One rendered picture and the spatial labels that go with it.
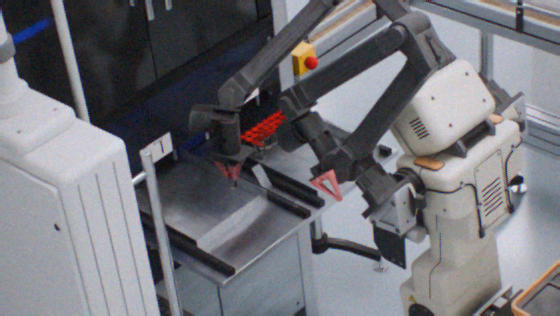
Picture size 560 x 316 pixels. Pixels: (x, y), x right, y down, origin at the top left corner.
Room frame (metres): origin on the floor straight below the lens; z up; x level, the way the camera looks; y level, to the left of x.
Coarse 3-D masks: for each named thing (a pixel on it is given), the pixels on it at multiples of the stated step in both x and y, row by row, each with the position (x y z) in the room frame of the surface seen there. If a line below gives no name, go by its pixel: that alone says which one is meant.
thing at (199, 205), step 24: (168, 168) 2.76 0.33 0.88; (192, 168) 2.75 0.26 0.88; (216, 168) 2.70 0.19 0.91; (144, 192) 2.66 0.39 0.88; (168, 192) 2.65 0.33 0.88; (192, 192) 2.64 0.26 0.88; (216, 192) 2.62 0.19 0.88; (240, 192) 2.61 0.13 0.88; (264, 192) 2.56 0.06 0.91; (144, 216) 2.53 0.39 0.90; (168, 216) 2.54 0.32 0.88; (192, 216) 2.53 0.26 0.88; (216, 216) 2.52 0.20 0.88; (240, 216) 2.49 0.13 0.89; (192, 240) 2.40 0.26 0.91
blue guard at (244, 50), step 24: (240, 48) 2.90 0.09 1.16; (192, 72) 2.77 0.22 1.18; (216, 72) 2.83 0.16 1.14; (168, 96) 2.71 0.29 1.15; (192, 96) 2.76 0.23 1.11; (216, 96) 2.82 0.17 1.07; (120, 120) 2.59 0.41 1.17; (144, 120) 2.64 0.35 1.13; (168, 120) 2.70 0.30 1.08; (144, 144) 2.63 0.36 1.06
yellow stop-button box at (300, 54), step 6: (300, 48) 3.08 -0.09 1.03; (306, 48) 3.08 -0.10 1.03; (312, 48) 3.08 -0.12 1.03; (294, 54) 3.06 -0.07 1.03; (300, 54) 3.05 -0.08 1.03; (306, 54) 3.06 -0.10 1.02; (312, 54) 3.08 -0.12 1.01; (294, 60) 3.05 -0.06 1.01; (300, 60) 3.04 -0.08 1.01; (306, 60) 3.05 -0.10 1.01; (294, 66) 3.06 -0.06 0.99; (300, 66) 3.04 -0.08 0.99; (294, 72) 3.06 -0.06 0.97; (300, 72) 3.04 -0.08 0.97
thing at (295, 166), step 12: (324, 120) 2.86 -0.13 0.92; (336, 132) 2.83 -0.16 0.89; (348, 132) 2.79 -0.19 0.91; (276, 144) 2.82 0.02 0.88; (252, 156) 2.77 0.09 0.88; (276, 156) 2.76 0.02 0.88; (288, 156) 2.75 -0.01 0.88; (300, 156) 2.75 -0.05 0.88; (312, 156) 2.74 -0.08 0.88; (264, 168) 2.68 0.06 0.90; (276, 168) 2.70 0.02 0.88; (288, 168) 2.70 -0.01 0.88; (300, 168) 2.69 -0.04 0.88; (288, 180) 2.62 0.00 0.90; (300, 180) 2.62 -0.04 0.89; (312, 192) 2.55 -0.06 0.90; (324, 192) 2.55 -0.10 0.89
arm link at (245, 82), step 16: (320, 0) 2.66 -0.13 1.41; (304, 16) 2.66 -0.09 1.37; (320, 16) 2.65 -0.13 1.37; (288, 32) 2.65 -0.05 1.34; (304, 32) 2.64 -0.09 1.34; (272, 48) 2.63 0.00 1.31; (288, 48) 2.62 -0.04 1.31; (256, 64) 2.62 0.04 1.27; (272, 64) 2.61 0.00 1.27; (240, 80) 2.60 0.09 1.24; (256, 80) 2.59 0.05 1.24; (240, 96) 2.57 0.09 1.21
